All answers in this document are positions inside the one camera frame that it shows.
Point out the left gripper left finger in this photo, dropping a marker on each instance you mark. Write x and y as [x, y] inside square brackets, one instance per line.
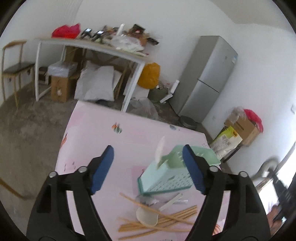
[64, 209]

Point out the mint green utensil holder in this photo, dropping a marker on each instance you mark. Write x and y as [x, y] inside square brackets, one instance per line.
[170, 174]

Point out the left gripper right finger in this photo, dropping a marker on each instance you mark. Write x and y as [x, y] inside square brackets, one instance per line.
[232, 209]

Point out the yellow plastic bag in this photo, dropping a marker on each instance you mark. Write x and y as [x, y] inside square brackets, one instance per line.
[149, 77]

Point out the red plastic bag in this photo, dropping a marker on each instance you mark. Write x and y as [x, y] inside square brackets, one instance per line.
[65, 31]

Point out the wooden chair dark seat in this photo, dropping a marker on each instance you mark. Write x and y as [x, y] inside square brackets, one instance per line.
[15, 71]

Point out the cardboard box on floor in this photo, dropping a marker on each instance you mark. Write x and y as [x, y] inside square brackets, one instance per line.
[61, 89]

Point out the yellow white rice bag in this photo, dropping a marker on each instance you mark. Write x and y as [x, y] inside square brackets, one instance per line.
[225, 142]

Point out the clear plastic bag on table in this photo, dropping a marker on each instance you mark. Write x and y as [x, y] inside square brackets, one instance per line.
[126, 43]

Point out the cardboard box right side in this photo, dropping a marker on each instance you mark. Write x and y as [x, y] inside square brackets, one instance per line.
[246, 129]

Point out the person's right hand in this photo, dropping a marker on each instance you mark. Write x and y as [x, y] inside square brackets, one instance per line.
[274, 225]

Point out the red bag in box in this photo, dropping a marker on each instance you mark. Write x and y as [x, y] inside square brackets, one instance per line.
[253, 117]

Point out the white sack under table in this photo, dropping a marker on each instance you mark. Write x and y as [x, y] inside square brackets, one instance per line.
[95, 83]

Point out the white long side table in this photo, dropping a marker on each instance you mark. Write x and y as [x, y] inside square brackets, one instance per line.
[89, 45]

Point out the grey refrigerator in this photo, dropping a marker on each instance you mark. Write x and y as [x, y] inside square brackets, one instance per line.
[204, 77]

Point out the white ceramic spoon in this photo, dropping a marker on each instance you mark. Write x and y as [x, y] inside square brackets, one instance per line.
[147, 217]

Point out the steel table spoon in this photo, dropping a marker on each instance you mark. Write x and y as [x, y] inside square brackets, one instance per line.
[149, 200]

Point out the pink patterned table mat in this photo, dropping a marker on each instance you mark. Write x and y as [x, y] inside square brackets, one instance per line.
[91, 129]

